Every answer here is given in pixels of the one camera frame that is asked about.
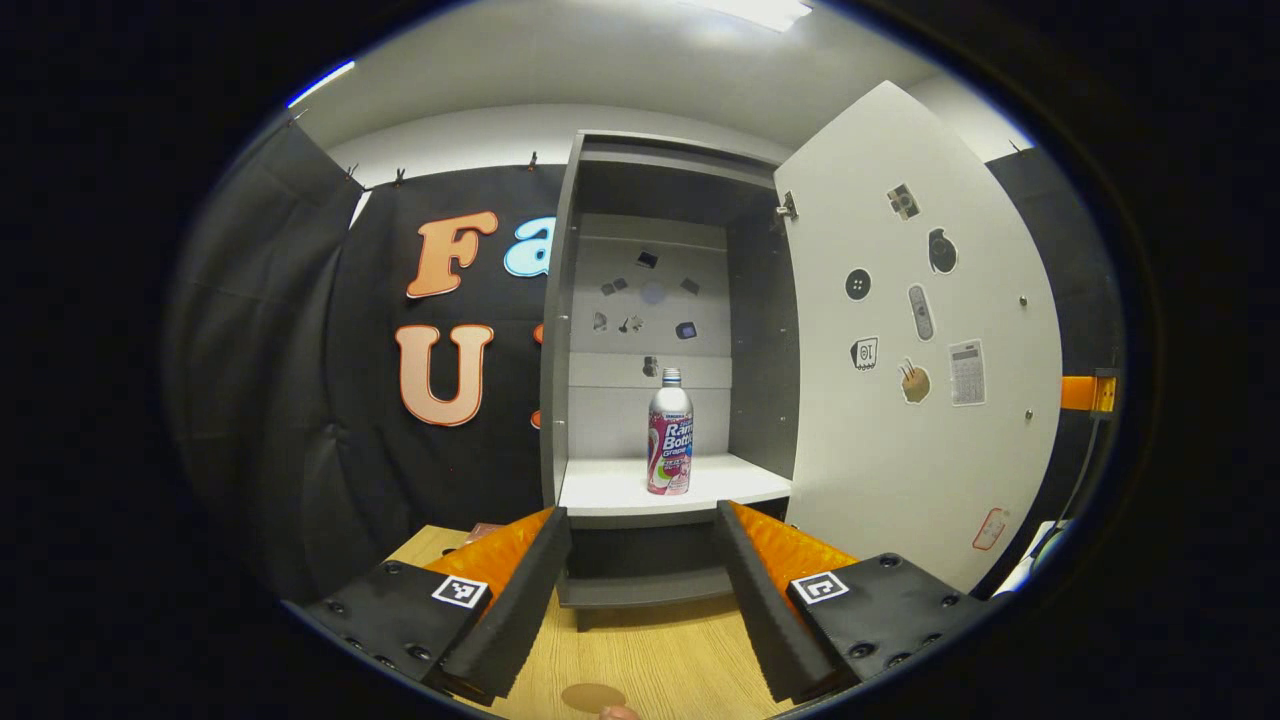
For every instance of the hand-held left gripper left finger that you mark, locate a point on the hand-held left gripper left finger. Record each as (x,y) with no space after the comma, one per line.
(520,600)

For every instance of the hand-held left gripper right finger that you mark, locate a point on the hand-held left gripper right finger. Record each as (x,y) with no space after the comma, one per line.
(760,610)

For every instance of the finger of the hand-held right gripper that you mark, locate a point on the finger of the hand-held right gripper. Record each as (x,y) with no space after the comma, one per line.
(1078,393)

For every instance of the round brown coaster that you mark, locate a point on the round brown coaster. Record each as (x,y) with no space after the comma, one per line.
(593,697)

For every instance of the silver bottle with pink label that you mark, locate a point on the silver bottle with pink label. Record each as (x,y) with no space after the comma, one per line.
(670,440)

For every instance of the white cabinet door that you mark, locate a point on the white cabinet door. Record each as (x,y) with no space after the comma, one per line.
(900,470)

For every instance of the book with brown cover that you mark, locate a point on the book with brown cover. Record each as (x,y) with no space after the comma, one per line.
(483,531)

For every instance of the white object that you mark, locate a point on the white object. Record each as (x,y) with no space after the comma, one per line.
(1040,550)

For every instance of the black backdrop cloth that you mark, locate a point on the black backdrop cloth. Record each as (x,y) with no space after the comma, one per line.
(300,400)

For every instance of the ceiling light panel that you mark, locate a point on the ceiling light panel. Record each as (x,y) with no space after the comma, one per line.
(755,10)

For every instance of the ceiling light strip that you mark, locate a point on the ceiling light strip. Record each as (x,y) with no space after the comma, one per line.
(322,83)

